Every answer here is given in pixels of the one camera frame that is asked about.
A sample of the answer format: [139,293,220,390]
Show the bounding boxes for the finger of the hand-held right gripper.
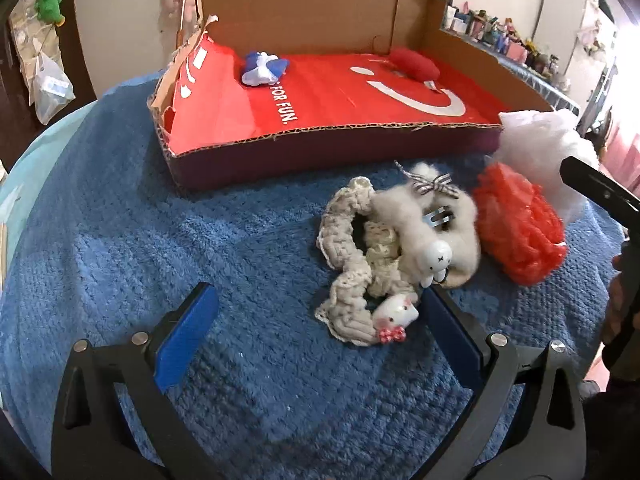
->
[560,156,640,233]

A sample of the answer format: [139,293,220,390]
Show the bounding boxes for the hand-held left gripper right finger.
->
[422,284,587,480]

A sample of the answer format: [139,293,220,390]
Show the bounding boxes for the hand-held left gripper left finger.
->
[51,281,221,480]

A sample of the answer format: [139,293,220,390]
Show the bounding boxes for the white bath pouf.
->
[497,108,601,223]

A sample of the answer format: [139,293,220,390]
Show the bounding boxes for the cream lace scrunchie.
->
[361,220,418,297]

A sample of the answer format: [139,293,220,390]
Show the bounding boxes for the grey lace scrunchie with charm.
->
[314,176,421,348]

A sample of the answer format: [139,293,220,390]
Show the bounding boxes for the white fluffy bow hair clip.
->
[370,160,483,291]

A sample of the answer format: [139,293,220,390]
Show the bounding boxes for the red-lined cardboard box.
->
[146,0,556,192]

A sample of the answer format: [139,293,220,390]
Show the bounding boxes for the blue knitted blanket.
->
[0,72,631,480]

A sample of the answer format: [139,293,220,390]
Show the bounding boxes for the white cabinet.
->
[530,0,618,68]

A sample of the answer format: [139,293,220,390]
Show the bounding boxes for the red scrunchie in box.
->
[389,47,441,82]

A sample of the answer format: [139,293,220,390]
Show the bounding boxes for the clear plastic bag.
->
[30,52,76,126]
[9,0,51,81]

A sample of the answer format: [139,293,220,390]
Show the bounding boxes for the green plush toy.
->
[35,0,68,28]

